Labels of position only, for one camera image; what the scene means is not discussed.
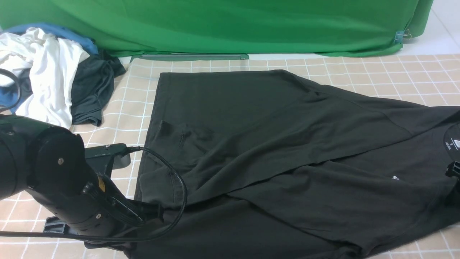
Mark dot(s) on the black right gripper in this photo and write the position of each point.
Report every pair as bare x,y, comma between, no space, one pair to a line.
453,170

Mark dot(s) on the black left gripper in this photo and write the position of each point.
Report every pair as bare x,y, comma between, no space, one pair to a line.
99,210

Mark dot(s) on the dark gray long-sleeve shirt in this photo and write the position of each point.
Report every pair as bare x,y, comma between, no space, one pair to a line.
281,167

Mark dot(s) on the dark teal shirt in pile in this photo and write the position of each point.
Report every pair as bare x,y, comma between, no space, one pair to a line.
96,83

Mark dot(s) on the blue shirt in pile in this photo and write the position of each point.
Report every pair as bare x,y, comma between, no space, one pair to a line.
87,44

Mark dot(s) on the white shirt in pile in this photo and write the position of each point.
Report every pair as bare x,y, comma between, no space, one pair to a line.
52,64

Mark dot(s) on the beige grid-pattern mat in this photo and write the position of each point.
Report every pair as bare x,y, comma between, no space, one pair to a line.
425,79

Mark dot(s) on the teal binder clip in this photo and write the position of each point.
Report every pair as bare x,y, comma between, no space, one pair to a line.
401,36

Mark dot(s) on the green backdrop cloth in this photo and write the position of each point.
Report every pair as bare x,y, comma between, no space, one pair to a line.
334,28

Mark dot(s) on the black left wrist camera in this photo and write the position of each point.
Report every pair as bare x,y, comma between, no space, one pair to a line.
104,159

